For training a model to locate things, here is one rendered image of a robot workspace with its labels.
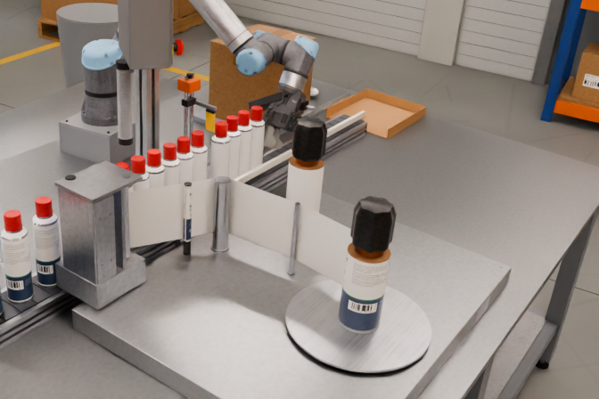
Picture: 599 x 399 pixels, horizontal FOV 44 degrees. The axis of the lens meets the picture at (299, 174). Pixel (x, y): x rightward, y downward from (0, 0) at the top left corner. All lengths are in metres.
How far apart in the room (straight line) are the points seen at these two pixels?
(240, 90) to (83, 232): 1.11
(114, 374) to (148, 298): 0.19
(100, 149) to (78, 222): 0.77
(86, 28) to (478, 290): 3.21
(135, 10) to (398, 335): 0.90
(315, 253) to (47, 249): 0.57
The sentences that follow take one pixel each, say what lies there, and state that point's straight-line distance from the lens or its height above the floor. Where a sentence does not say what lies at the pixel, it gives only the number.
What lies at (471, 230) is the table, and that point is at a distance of 2.14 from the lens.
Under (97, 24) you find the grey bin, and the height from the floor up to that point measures 0.61.
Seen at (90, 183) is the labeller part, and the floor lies 1.14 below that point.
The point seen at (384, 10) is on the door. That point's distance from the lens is 6.46.
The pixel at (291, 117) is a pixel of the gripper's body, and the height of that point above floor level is 1.05.
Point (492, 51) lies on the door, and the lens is 6.26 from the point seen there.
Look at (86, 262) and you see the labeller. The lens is 1.58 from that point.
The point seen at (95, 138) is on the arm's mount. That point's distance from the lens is 2.29.
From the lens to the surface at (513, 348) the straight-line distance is 2.76.
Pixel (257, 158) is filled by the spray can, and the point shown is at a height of 0.94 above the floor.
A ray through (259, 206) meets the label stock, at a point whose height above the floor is 1.02.
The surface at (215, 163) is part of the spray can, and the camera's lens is 2.00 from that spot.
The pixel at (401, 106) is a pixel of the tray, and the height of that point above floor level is 0.84.
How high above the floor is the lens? 1.87
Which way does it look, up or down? 27 degrees down
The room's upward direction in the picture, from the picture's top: 5 degrees clockwise
